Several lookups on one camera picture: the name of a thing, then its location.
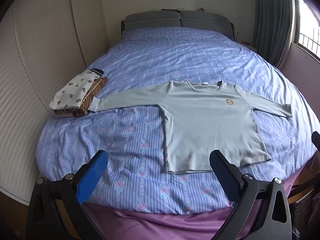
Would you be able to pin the blue floral striped bed sheet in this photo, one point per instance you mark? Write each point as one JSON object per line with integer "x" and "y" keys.
{"x": 140, "y": 55}

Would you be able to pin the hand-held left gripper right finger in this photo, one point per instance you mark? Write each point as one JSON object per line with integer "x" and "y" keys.
{"x": 225, "y": 177}

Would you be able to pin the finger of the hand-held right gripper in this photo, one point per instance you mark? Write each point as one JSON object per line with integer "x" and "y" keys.
{"x": 316, "y": 140}

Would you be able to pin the wooden bed frame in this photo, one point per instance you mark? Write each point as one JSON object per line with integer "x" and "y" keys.
{"x": 298, "y": 187}

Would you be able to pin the small pink ornament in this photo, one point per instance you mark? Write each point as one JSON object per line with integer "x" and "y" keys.
{"x": 201, "y": 9}

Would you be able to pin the light green long-sleeve shirt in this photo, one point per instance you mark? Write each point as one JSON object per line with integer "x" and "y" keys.
{"x": 207, "y": 120}

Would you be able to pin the grey-green curtain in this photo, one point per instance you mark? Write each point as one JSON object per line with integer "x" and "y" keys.
{"x": 272, "y": 22}

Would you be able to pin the grey headboard cushion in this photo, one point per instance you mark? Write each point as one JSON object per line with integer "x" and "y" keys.
{"x": 152, "y": 21}
{"x": 205, "y": 21}

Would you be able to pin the window with grille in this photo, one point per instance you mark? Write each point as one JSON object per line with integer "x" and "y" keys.
{"x": 307, "y": 30}

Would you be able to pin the purple bed sheet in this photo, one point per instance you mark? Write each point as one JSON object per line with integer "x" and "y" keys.
{"x": 175, "y": 226}

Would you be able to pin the dark wicker basket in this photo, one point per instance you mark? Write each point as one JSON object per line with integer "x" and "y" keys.
{"x": 302, "y": 207}

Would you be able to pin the folded white patterned garment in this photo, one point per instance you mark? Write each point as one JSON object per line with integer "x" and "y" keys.
{"x": 72, "y": 90}

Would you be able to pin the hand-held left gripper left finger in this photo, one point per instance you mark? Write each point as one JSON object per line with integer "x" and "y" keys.
{"x": 92, "y": 177}

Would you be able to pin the folded brown striped garment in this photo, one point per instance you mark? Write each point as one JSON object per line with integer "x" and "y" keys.
{"x": 92, "y": 92}

